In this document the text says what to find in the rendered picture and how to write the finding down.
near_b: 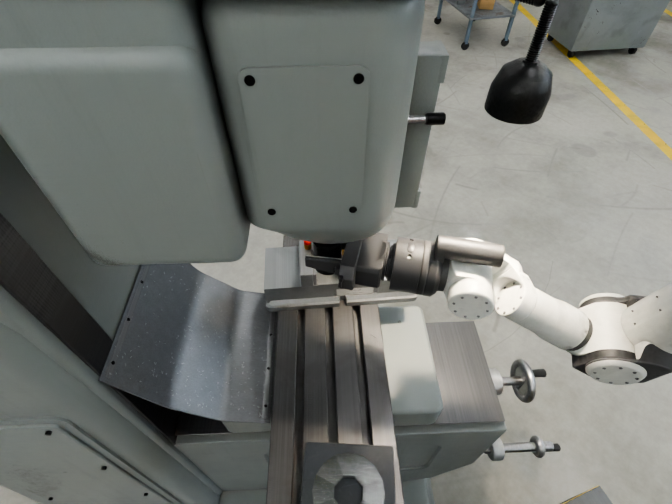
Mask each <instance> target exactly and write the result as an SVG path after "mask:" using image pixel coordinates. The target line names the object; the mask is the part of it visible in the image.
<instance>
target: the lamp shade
mask: <svg viewBox="0 0 672 504"><path fill-rule="evenodd" d="M525 58H526V57H521V58H518V59H515V60H512V61H510V62H507V63H505V64H504V65H503V66H502V68H501V69H500V71H499V72H498V74H497V75H496V76H495V78H494V79H493V81H492V82H491V85H490V88H489V91H488V95H487V98H486V101H485V105H484V108H485V110H486V112H487V113H488V114H489V115H491V116H492V117H494V118H495V119H498V120H500V121H503V122H506V123H511V124H519V125H524V124H532V123H535V122H537V121H539V120H540V119H541V118H542V116H543V113H544V111H545V109H546V106H547V104H548V102H549V99H550V97H551V91H552V77H553V74H552V71H551V70H550V69H549V68H548V67H547V66H546V65H545V64H544V63H543V62H542V61H541V60H539V59H537V60H538V61H536V62H528V61H526V60H525Z"/></svg>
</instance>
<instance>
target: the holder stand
mask: <svg viewBox="0 0 672 504"><path fill-rule="evenodd" d="M300 504H396V491H395V468H394V449H393V447H392V446H382V445H363V444H344V443H326V442H306V444H305V454H304V464H303V475H302V485H301V496H300Z"/></svg>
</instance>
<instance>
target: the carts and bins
mask: <svg viewBox="0 0 672 504"><path fill-rule="evenodd" d="M446 1H447V2H448V3H449V4H451V5H452V6H453V7H454V8H456V9H457V10H458V11H459V12H461V13H462V14H463V15H464V16H465V17H467V18H468V19H469V22H468V27H467V31H466V35H465V40H464V42H463V43H462V45H461V48H462V49H463V50H467V49H468V47H469V43H468V40H469V36H470V32H471V28H472V23H473V21H476V20H482V19H494V18H506V17H510V20H509V23H508V27H507V30H506V33H505V37H504V39H502V41H501V45H502V46H507V45H508V43H509V39H508V37H509V34H510V31H511V28H512V24H513V21H514V18H515V17H516V11H517V8H518V5H519V2H520V1H519V2H518V1H515V3H514V7H513V10H512V12H511V11H510V10H508V9H507V8H505V7H504V6H502V5H501V4H500V3H498V2H497V1H495V0H446ZM442 4H443V0H439V6H438V12H437V17H436V18H435V19H434V23H435V24H437V25H438V24H440V22H441V18H440V15H441V9H442Z"/></svg>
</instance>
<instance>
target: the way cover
mask: <svg viewBox="0 0 672 504"><path fill-rule="evenodd" d="M182 266H183V267H182ZM154 270H155V271H154ZM153 271H154V272H153ZM164 272H165V274H164ZM174 273H175V274H174ZM150 274H152V275H150ZM170 277H172V278H170ZM204 278H205V279H204ZM180 279H182V280H180ZM169 280H170V281H171V282H170V281H169ZM154 281H155V282H154ZM196 282H197V284H196ZM180 283H181V284H180ZM146 286H148V287H146ZM143 287H144V288H143ZM199 287H200V288H199ZM211 287H212V288H211ZM171 289H173V290H171ZM186 289H188V290H186ZM232 290H233V292H232ZM197 293H198V294H197ZM145 294H146V295H145ZM159 294H160V295H159ZM245 294H246V295H245ZM144 295H145V296H144ZM195 297H196V298H195ZM265 300H266V297H265V293H258V292H250V291H243V290H239V289H237V288H234V287H232V286H230V285H228V284H226V283H224V282H222V281H219V280H217V279H215V278H213V277H211V276H209V275H206V274H204V273H203V272H201V271H199V270H198V269H196V268H195V267H194V266H193V265H191V264H190V263H181V264H149V265H141V267H140V270H139V272H138V275H137V278H136V280H135V283H134V286H133V289H132V291H131V294H130V297H129V299H128V302H127V305H126V307H125V310H124V313H123V315H122V318H121V321H122V322H121V321H120V324H119V326H118V329H117V332H116V334H115V337H114V340H113V344H112V346H111V349H110V352H109V355H108V357H107V360H106V363H105V365H104V368H103V372H102V373H101V375H100V377H99V380H98V381H100V382H103V383H105V384H107V385H110V386H112V387H115V388H117V389H120V390H122V391H125V392H127V393H130V394H132V395H135V396H137V397H140V398H142V399H145V400H147V401H150V402H152V403H155V404H157V405H160V406H162V407H165V408H168V409H171V410H175V411H179V412H183V413H188V414H192V415H196V416H200V417H205V418H209V419H213V420H217V421H224V422H243V423H265V424H270V418H271V403H272V396H271V395H272V388H273V373H274V359H275V344H276V329H277V314H278V311H275V312H274V313H273V312H270V311H268V310H267V307H266V301H265ZM235 303H236V304H235ZM203 304H204V305H203ZM248 304H249V305H248ZM233 306H234V307H233ZM210 308H211V309H210ZM258 308H259V309H258ZM207 310H208V312H207ZM221 310H222V312H221ZM242 310H244V311H242ZM247 310H249V311H247ZM255 310H256V311H255ZM227 311H229V312H227ZM268 312H269V313H268ZM266 315H268V316H266ZM158 316H159V317H158ZM251 316H252V317H251ZM184 317H185V318H184ZM248 317H249V318H248ZM264 319H265V320H264ZM268 319H269V321H268ZM210 321H211V322H210ZM221 322H222V323H221ZM256 322H257V323H256ZM145 323H146V325H145ZM263 323H264V324H263ZM188 326H190V327H188ZM254 327H255V328H254ZM258 327H259V328H258ZM232 329H233V330H232ZM245 329H246V330H245ZM185 330H186V331H185ZM190 330H191V331H190ZM192 330H193V331H192ZM216 332H217V334H216ZM224 332H226V333H227V334H226V333H224ZM244 332H245V334H244ZM235 333H237V334H235ZM246 333H247V334H246ZM138 335H139V336H138ZM178 335H179V337H178ZM184 335H185V336H186V337H184ZM230 335H231V336H230ZM271 335H273V336H271ZM204 336H205V337H204ZM218 336H219V337H218ZM250 336H251V337H250ZM230 337H231V339H230ZM232 337H233V338H232ZM240 337H241V338H240ZM249 337H250V338H251V339H250V338H249ZM190 339H191V340H190ZM228 339H229V341H228ZM232 340H233V341H232ZM159 341H160V342H159ZM215 342H216V343H215ZM165 343H166V344H165ZM232 345H233V346H232ZM114 346H116V347H114ZM138 346H139V347H138ZM200 346H201V347H200ZM135 348H136V349H135ZM190 348H191V349H192V350H191V349H190ZM259 348H260V349H259ZM180 349H181V350H180ZM131 350H132V351H131ZM264 350H265V351H264ZM130 351H131V352H130ZM254 351H255V352H254ZM251 352H252V353H251ZM240 353H241V355H240ZM125 354H126V355H125ZM229 354H231V355H229ZM122 356H123V358H122ZM131 356H132V357H131ZM223 356H224V357H223ZM130 357H131V358H130ZM172 357H173V359H172ZM212 357H213V358H212ZM231 357H232V358H231ZM262 357H263V358H262ZM266 359H267V360H266ZM149 360H150V361H149ZM209 360H210V361H209ZM263 360H265V361H263ZM272 361H273V362H272ZM143 362H144V363H143ZM154 362H155V363H154ZM170 362H171V363H170ZM243 362H244V363H243ZM125 363H126V366H125ZM142 363H143V364H142ZM173 363H174V364H173ZM182 363H184V364H182ZM155 364H156V365H155ZM241 364H243V367H244V368H243V367H242V365H241ZM220 365H221V366H220ZM137 366H139V367H137ZM176 366H177V367H176ZM175 367H176V368H175ZM241 367H242V368H241ZM235 368H236V369H235ZM154 369H155V370H154ZM197 369H198V370H197ZM151 370H153V371H151ZM203 370H204V371H203ZM254 370H255V371H254ZM154 371H155V372H154ZM161 371H163V374H162V373H161ZM180 371H181V372H180ZM199 371H200V372H199ZM202 371H203V372H202ZM264 371H265V373H266V374H265V373H264ZM109 372H110V373H111V374H110V373H109ZM212 372H214V373H212ZM242 372H243V374H242ZM251 372H252V373H251ZM116 373H117V375H116ZM166 373H167V374H166ZM177 373H179V374H177ZM211 373H212V374H211ZM250 373H251V374H250ZM153 374H154V376H153ZM200 374H202V375H200ZM156 375H157V377H156ZM231 375H232V377H231ZM233 375H234V376H233ZM187 376H189V377H187ZM206 377H207V378H206ZM129 378H131V379H129ZM222 378H223V379H222ZM248 378H250V379H248ZM171 379H172V381H171ZM187 379H188V380H187ZM231 379H232V380H231ZM186 380H187V381H186ZM230 380H231V381H230ZM139 381H142V382H139ZM269 381H270V382H269ZM217 382H219V383H218V384H217ZM226 382H227V383H229V384H227V383H226ZM244 382H246V383H244ZM240 384H242V385H240ZM257 384H258V385H257ZM185 385H186V387H185ZM222 385H223V387H222ZM206 386H207V387H206ZM201 389H202V390H201ZM251 389H252V390H251ZM171 390H173V391H171ZM195 391H196V392H195ZM239 391H240V392H239ZM244 391H245V392H244ZM263 391H264V392H265V393H263ZM156 392H157V393H156ZM238 392H239V393H238ZM176 393H177V394H176ZM173 394H174V395H173ZM184 394H185V395H184ZM196 394H197V395H196ZM220 394H221V395H220ZM172 395H173V396H172ZM210 395H211V396H210ZM197 396H198V397H197ZM212 397H214V398H212ZM256 398H257V399H256ZM185 399H186V400H185ZM211 399H212V401H211ZM265 399H266V400H265ZM190 400H191V401H190ZM187 402H188V404H187ZM203 403H204V405H203ZM268 403H269V404H268ZM198 404H200V405H199V406H198ZM233 404H234V405H233ZM189 405H190V406H189ZM253 405H255V406H253ZM206 406H207V407H206ZM221 406H222V407H221ZM257 406H259V407H260V408H258V407H257ZM202 407H203V408H202ZM243 407H244V409H243ZM239 408H240V409H239ZM238 409H239V410H238ZM249 413H251V414H249ZM260 414H261V416H262V417H261V416H260ZM259 416H260V417H259Z"/></svg>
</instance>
